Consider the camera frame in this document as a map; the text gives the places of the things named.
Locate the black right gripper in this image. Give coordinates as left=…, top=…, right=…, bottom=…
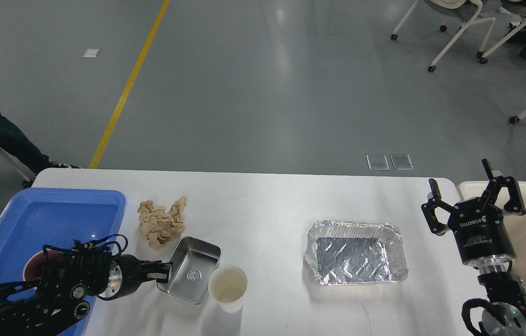
left=421, top=159, right=526, bottom=267

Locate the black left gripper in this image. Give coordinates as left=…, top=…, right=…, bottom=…
left=97, top=254, right=173, bottom=300

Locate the stainless steel tray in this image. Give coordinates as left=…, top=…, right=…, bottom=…
left=157, top=236, right=222, bottom=305

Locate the white paper cup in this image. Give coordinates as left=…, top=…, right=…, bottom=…
left=208, top=265, right=249, bottom=313

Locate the pink mug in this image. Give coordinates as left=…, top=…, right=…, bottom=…
left=22, top=249, right=60, bottom=281

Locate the aluminium foil tray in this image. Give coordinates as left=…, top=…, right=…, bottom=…
left=305, top=220, right=408, bottom=286

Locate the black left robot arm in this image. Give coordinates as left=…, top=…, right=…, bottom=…
left=0, top=234, right=173, bottom=336

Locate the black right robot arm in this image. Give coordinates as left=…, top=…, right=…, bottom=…
left=421, top=159, right=526, bottom=336

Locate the crumpled brown paper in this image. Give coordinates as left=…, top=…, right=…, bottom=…
left=137, top=196, right=188, bottom=251

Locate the floor outlet plate right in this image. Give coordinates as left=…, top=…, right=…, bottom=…
left=389, top=154, right=414, bottom=170

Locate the floor outlet plate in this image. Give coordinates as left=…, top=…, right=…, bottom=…
left=389, top=154, right=414, bottom=170
left=366, top=154, right=390, bottom=171

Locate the floor outlet plate left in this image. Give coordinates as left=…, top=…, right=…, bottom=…
left=366, top=154, right=390, bottom=171

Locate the person in dark jeans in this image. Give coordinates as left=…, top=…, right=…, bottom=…
left=0, top=113, right=81, bottom=175

